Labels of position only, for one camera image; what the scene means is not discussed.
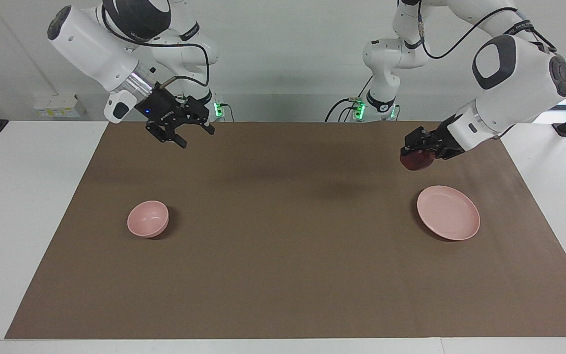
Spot brown table mat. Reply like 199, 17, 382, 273
5, 121, 566, 340

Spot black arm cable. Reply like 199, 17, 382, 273
100, 7, 211, 94
416, 6, 559, 60

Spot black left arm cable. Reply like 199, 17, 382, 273
416, 6, 559, 60

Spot white wall socket box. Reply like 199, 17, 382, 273
33, 94, 87, 119

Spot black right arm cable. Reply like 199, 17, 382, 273
100, 7, 211, 94

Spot dark red apple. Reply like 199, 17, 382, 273
400, 147, 436, 172

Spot pink plate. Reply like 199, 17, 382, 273
417, 185, 481, 241

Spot black left base cables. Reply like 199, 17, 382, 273
324, 78, 369, 123

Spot pink bowl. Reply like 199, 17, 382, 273
127, 200, 170, 239

